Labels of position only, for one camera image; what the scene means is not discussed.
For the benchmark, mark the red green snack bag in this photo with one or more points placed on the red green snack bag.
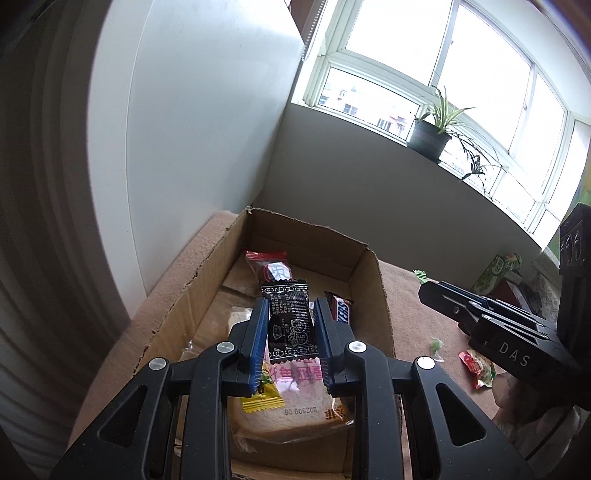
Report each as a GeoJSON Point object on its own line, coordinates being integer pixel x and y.
{"type": "Point", "coordinates": [481, 368]}

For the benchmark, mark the yellow candy packet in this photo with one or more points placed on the yellow candy packet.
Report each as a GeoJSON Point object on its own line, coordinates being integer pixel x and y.
{"type": "Point", "coordinates": [266, 397]}

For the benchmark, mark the dark red storage box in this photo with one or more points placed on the dark red storage box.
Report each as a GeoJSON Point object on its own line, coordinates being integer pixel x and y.
{"type": "Point", "coordinates": [512, 289]}

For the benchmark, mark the right gloved hand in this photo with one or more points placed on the right gloved hand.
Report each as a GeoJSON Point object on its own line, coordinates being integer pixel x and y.
{"type": "Point", "coordinates": [541, 433]}

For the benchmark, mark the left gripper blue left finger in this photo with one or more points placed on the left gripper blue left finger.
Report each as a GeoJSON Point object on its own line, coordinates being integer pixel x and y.
{"type": "Point", "coordinates": [255, 343]}

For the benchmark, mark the brown cardboard box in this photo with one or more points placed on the brown cardboard box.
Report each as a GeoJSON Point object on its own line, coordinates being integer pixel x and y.
{"type": "Point", "coordinates": [222, 269]}

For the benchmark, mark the red white snack packet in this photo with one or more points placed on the red white snack packet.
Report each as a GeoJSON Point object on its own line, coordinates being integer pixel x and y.
{"type": "Point", "coordinates": [269, 267]}

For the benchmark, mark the small green candy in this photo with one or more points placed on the small green candy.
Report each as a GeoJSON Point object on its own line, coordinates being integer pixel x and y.
{"type": "Point", "coordinates": [436, 345]}

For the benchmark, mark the window frame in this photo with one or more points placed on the window frame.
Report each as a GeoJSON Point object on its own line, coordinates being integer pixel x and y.
{"type": "Point", "coordinates": [512, 83]}

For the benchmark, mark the Snickers bar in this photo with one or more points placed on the Snickers bar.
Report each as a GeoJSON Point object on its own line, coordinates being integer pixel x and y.
{"type": "Point", "coordinates": [338, 324]}

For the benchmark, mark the green carton box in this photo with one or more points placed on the green carton box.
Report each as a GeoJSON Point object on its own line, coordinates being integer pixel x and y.
{"type": "Point", "coordinates": [495, 272]}

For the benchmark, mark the white lace cloth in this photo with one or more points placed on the white lace cloth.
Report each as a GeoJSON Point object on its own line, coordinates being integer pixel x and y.
{"type": "Point", "coordinates": [548, 296]}

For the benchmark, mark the green small candy stick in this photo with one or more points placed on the green small candy stick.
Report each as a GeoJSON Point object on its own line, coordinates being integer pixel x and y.
{"type": "Point", "coordinates": [421, 275]}

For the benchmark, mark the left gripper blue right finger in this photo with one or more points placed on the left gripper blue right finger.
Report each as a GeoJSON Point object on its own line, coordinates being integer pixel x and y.
{"type": "Point", "coordinates": [327, 339]}

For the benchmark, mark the potted spider plant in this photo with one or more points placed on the potted spider plant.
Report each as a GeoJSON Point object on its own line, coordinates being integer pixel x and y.
{"type": "Point", "coordinates": [443, 133]}

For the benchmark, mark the pink table cloth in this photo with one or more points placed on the pink table cloth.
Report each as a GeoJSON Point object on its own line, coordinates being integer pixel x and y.
{"type": "Point", "coordinates": [144, 416]}

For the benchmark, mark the black printed snack packet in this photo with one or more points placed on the black printed snack packet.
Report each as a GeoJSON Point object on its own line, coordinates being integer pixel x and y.
{"type": "Point", "coordinates": [290, 331]}

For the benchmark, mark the white cabinet panel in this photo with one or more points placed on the white cabinet panel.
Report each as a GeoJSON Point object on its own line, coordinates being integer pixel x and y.
{"type": "Point", "coordinates": [184, 100]}

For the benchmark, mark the packaged sliced bread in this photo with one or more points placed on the packaged sliced bread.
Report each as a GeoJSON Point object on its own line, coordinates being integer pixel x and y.
{"type": "Point", "coordinates": [309, 411]}

